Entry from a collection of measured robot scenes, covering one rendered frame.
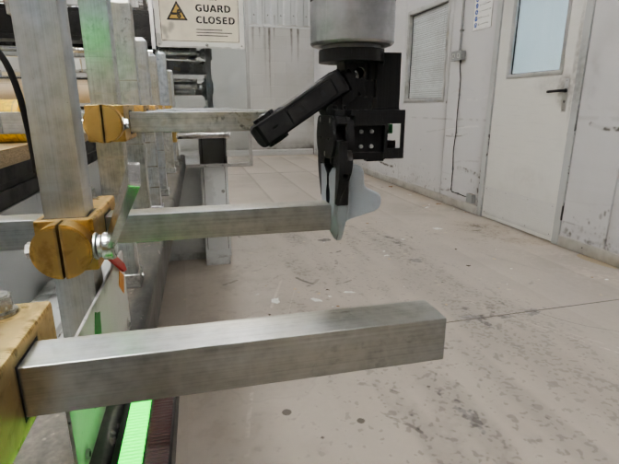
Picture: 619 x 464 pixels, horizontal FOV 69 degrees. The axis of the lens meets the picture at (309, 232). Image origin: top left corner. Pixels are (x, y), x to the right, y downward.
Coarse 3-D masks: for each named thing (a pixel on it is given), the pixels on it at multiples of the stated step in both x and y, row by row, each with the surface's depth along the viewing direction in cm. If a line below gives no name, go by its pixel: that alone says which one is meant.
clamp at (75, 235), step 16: (96, 208) 45; (112, 208) 50; (48, 224) 40; (64, 224) 39; (80, 224) 41; (96, 224) 42; (32, 240) 39; (48, 240) 39; (64, 240) 39; (80, 240) 39; (32, 256) 39; (48, 256) 39; (64, 256) 39; (80, 256) 40; (48, 272) 39; (64, 272) 40; (80, 272) 40
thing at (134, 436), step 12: (132, 408) 41; (144, 408) 41; (132, 420) 40; (144, 420) 40; (132, 432) 38; (144, 432) 38; (132, 444) 37; (144, 444) 37; (120, 456) 36; (132, 456) 36
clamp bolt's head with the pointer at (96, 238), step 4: (96, 232) 41; (96, 236) 41; (92, 240) 40; (96, 240) 41; (92, 244) 40; (96, 244) 41; (116, 244) 42; (92, 248) 40; (96, 248) 41; (116, 248) 42; (96, 252) 40; (100, 252) 40; (116, 252) 41; (96, 256) 40; (100, 256) 41; (108, 260) 45; (112, 260) 46; (116, 260) 48; (120, 260) 50; (116, 264) 48; (120, 264) 50; (124, 264) 53; (120, 268) 50; (124, 268) 53
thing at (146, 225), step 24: (0, 216) 46; (24, 216) 46; (144, 216) 47; (168, 216) 47; (192, 216) 48; (216, 216) 49; (240, 216) 49; (264, 216) 50; (288, 216) 50; (312, 216) 51; (0, 240) 44; (24, 240) 45; (120, 240) 47; (144, 240) 47
